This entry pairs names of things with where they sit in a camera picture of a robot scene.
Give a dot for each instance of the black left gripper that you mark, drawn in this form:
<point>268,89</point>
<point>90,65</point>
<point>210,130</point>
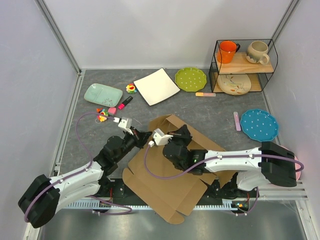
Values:
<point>141,137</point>

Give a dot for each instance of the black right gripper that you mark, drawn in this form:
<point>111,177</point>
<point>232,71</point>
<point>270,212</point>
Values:
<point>183,133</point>

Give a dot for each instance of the brown cardboard box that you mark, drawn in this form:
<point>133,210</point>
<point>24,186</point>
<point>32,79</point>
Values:
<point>148,175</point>

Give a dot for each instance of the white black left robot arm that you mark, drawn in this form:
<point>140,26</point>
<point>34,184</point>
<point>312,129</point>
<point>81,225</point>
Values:
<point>47,195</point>

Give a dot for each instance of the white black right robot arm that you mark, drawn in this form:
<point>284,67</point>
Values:
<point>268,164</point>

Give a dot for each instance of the pink black highlighter marker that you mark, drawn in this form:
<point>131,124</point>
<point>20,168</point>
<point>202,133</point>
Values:
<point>125,102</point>

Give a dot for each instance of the pink eraser block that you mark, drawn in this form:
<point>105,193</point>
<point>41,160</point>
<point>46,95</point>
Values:
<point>112,111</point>

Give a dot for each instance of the orange pink pastel highlighter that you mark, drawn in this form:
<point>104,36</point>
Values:
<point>205,94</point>

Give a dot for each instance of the colourful flower plush toy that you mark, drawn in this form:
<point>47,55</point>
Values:
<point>131,88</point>

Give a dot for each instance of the white square plate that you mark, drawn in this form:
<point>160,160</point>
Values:
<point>156,87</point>

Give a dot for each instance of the green polka dot plate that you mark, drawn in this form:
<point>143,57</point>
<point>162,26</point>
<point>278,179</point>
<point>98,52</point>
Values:
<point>190,79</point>

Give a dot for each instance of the lilac highlighter pen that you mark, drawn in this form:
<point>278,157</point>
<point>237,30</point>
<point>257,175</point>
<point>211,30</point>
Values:
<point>237,121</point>

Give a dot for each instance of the mint green rectangular tray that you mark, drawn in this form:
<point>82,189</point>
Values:
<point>103,95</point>

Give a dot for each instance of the cream floral oval plate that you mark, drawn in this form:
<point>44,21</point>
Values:
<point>239,84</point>

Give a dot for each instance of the blue polka dot plate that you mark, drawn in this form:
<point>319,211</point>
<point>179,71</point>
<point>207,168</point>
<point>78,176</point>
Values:
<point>259,125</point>

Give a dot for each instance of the orange mug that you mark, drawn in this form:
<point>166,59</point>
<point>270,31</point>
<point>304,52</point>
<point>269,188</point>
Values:
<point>226,51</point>

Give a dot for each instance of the beige ceramic mug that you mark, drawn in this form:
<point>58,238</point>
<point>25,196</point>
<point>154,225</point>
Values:
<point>257,53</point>

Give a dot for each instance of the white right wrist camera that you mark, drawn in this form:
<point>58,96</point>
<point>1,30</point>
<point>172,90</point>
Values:
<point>159,138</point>

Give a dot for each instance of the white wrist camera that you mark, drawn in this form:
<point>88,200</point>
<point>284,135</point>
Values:
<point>159,138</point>
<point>125,125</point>

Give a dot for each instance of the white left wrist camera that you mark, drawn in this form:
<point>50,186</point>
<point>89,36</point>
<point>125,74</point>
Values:
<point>125,125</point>

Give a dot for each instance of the rainbow flower keychain toy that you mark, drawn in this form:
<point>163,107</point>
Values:
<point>102,115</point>

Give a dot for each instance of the black wire wooden shelf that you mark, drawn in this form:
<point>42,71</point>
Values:
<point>259,74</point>

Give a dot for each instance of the grey slotted cable duct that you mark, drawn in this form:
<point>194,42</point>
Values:
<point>93,204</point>

